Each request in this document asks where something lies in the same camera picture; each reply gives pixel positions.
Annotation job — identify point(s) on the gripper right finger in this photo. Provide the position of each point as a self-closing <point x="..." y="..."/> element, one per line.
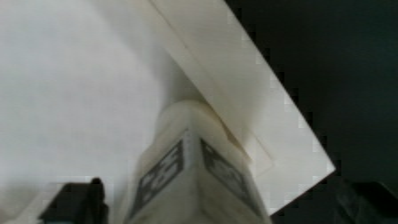
<point x="366" y="204"/>

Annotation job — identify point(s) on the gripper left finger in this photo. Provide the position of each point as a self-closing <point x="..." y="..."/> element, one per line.
<point x="76" y="206"/>

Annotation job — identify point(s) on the white leg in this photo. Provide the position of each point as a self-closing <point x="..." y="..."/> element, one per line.
<point x="193" y="186"/>

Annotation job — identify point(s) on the white square tabletop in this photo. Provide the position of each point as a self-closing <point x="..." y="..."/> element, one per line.
<point x="88" y="82"/>

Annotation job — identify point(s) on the white U-shaped fence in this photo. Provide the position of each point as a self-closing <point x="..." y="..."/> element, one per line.
<point x="213" y="51"/>

